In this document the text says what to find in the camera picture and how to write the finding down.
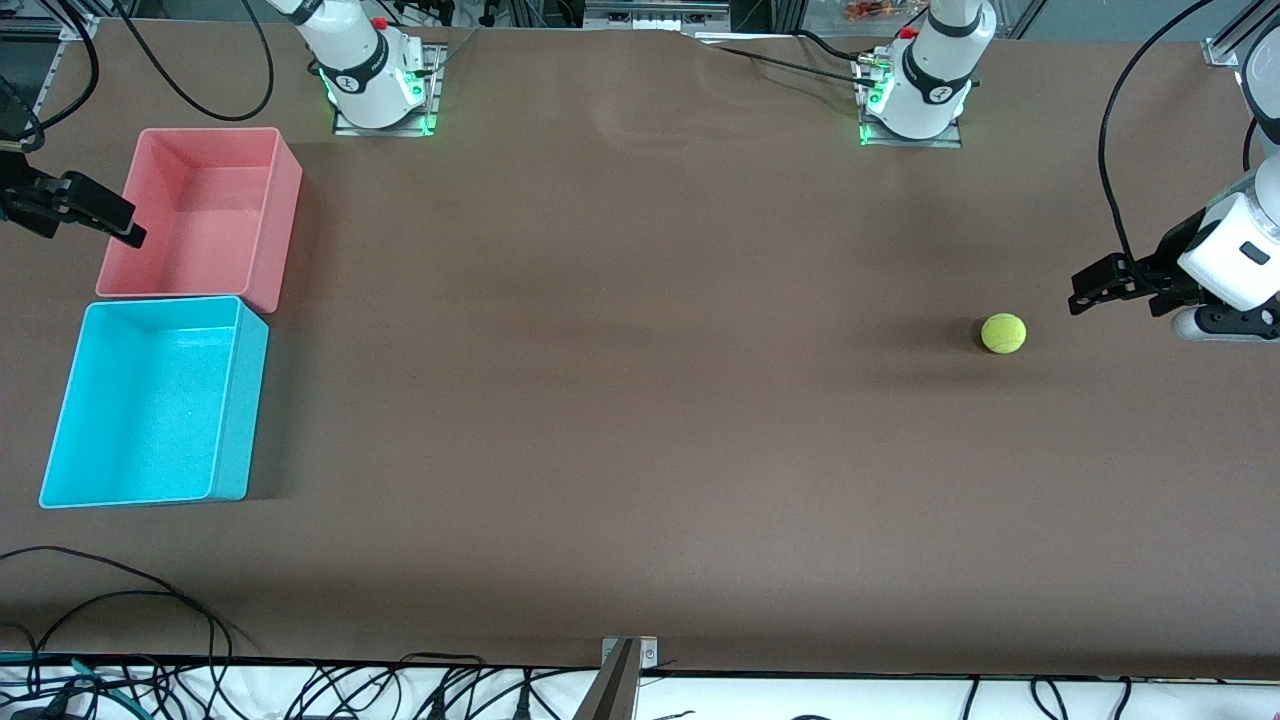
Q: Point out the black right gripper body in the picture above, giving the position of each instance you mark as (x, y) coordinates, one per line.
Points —
(22, 195)

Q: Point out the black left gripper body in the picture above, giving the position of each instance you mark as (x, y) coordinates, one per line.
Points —
(1166, 259)

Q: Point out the yellow-green tennis ball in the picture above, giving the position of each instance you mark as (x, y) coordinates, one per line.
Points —
(1003, 333)

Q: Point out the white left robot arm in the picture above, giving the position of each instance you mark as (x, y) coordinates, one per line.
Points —
(935, 70)

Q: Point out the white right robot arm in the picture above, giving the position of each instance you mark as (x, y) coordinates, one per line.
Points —
(365, 70)

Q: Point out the pink plastic bin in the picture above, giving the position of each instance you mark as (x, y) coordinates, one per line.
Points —
(200, 220)

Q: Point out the blue plastic bin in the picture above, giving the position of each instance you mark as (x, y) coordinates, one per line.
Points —
(150, 400)

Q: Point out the aluminium corner profile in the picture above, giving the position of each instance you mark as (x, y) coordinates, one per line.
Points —
(1235, 40)

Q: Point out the orange background items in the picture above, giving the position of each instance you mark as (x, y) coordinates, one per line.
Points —
(870, 10)

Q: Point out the white flat strip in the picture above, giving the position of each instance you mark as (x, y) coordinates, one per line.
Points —
(745, 39)

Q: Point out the grey background device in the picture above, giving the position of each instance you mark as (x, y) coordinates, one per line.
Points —
(655, 12)

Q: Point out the aluminium table edge rail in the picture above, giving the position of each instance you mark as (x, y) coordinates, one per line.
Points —
(45, 85)

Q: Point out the silver metal clamp bracket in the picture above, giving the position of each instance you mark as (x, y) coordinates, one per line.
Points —
(648, 652)

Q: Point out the dark metal camera post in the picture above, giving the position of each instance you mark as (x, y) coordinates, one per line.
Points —
(612, 690)

